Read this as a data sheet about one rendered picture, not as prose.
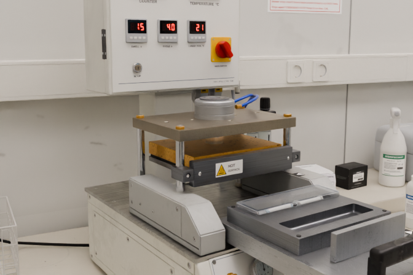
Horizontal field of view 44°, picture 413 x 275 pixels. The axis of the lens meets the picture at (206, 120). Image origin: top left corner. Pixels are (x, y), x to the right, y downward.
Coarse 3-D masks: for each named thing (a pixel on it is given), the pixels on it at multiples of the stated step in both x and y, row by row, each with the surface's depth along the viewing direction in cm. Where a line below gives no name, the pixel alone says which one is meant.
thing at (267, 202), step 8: (280, 192) 87; (288, 192) 87; (296, 192) 87; (304, 192) 87; (312, 192) 87; (320, 192) 87; (328, 192) 87; (248, 200) 83; (256, 200) 83; (264, 200) 83; (272, 200) 83; (280, 200) 83; (288, 200) 83; (296, 200) 83; (256, 208) 79; (264, 208) 79
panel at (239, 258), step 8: (224, 256) 81; (232, 256) 82; (240, 256) 82; (248, 256) 83; (216, 264) 80; (224, 264) 80; (232, 264) 81; (240, 264) 82; (248, 264) 83; (216, 272) 79; (224, 272) 80; (232, 272) 81; (240, 272) 82; (248, 272) 82; (280, 272) 85
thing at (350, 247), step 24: (384, 216) 74; (240, 240) 79; (264, 240) 75; (336, 240) 67; (360, 240) 70; (384, 240) 73; (288, 264) 70; (312, 264) 67; (336, 264) 67; (360, 264) 67; (408, 264) 67
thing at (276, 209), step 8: (336, 192) 87; (304, 200) 83; (312, 200) 84; (320, 200) 85; (240, 208) 81; (248, 208) 79; (272, 208) 79; (280, 208) 80; (288, 208) 81; (256, 216) 78
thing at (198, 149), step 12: (156, 144) 100; (168, 144) 100; (192, 144) 100; (204, 144) 100; (216, 144) 100; (228, 144) 100; (240, 144) 100; (252, 144) 100; (264, 144) 100; (276, 144) 100; (156, 156) 101; (168, 156) 97; (192, 156) 90; (204, 156) 90; (216, 156) 92; (168, 168) 97
